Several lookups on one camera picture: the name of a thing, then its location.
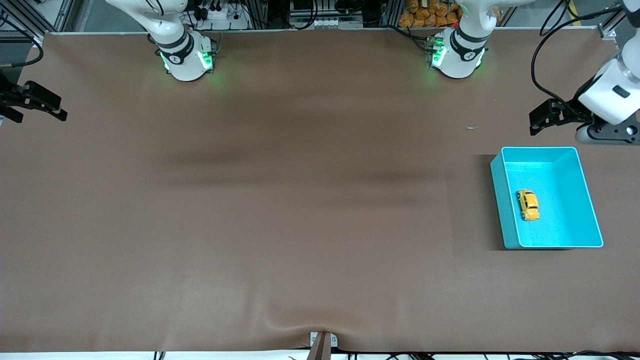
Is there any yellow beetle toy car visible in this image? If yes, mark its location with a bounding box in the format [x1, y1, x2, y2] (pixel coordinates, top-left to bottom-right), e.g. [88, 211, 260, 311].
[516, 189, 541, 222]

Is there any turquoise plastic bin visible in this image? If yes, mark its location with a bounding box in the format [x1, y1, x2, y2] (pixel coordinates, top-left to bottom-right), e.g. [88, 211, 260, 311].
[489, 146, 604, 250]

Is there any white power strip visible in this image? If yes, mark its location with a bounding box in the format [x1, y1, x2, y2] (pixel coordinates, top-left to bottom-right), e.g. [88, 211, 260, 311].
[192, 0, 251, 31]

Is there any brown table mat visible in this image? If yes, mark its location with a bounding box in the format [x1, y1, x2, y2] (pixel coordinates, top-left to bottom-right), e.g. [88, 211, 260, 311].
[0, 27, 640, 353]

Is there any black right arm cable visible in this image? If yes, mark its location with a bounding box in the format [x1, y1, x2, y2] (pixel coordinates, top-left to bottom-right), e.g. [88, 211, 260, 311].
[0, 15, 45, 69]

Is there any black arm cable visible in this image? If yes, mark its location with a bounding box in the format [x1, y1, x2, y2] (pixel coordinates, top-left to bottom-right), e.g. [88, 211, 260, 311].
[0, 15, 45, 69]
[530, 0, 627, 114]

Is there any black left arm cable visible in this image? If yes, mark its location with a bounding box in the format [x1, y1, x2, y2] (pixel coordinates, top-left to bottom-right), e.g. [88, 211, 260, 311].
[530, 0, 627, 114]

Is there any aluminium frame profile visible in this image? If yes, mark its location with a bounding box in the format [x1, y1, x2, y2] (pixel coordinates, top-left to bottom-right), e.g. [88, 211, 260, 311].
[598, 0, 640, 41]
[0, 0, 78, 47]

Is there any metal table clamp bracket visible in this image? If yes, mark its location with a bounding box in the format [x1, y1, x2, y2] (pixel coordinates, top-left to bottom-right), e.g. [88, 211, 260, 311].
[310, 331, 338, 348]

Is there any brown strap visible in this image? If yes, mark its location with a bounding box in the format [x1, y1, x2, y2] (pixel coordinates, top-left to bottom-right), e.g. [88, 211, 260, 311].
[306, 333, 332, 360]

